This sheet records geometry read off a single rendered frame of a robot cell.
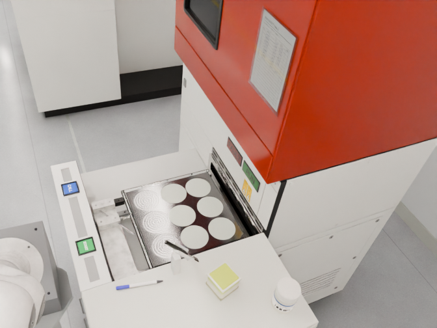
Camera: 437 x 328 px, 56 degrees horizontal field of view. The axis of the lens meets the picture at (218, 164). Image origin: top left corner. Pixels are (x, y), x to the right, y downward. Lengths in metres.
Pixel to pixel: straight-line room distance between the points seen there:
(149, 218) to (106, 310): 0.40
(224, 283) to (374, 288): 1.57
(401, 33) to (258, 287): 0.82
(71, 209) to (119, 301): 0.40
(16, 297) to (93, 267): 0.78
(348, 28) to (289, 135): 0.31
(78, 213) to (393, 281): 1.94
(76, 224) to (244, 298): 0.61
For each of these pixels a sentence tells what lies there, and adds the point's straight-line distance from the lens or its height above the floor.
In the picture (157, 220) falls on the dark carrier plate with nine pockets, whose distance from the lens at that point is 1.53.
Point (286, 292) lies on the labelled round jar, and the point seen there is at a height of 1.06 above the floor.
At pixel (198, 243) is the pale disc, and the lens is 1.48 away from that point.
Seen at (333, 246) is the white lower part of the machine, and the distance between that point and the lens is 1.90.
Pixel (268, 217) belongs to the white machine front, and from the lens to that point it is 1.40.
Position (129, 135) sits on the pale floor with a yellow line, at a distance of 3.22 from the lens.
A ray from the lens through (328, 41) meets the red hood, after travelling 1.01.
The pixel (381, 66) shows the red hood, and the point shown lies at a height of 1.59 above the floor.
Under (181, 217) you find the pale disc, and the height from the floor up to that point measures 0.90.
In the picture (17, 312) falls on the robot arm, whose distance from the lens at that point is 0.60.
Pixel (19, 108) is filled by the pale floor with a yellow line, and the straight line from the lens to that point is 3.60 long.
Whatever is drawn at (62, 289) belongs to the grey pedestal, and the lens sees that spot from 1.51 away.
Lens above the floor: 2.12
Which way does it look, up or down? 45 degrees down
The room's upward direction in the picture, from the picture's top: 9 degrees clockwise
